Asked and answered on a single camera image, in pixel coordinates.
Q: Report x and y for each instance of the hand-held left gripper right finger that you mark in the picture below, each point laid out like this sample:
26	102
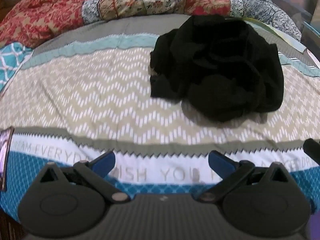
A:
220	161

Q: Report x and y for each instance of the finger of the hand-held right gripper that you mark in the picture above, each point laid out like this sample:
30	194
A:
312	151

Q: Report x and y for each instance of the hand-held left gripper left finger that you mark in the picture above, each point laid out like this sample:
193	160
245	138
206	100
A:
105	161

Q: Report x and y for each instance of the dark framed picture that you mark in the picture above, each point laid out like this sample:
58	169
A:
4	157

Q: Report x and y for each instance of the teal lattice pillow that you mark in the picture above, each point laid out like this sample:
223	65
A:
11	60

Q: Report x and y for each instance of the zigzag printed bed cover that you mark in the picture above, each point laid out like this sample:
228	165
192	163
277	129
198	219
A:
87	92

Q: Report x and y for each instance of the black pants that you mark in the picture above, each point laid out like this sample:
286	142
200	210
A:
220	75

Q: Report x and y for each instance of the red floral patchwork quilt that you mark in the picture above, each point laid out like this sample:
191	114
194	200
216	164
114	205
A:
62	7

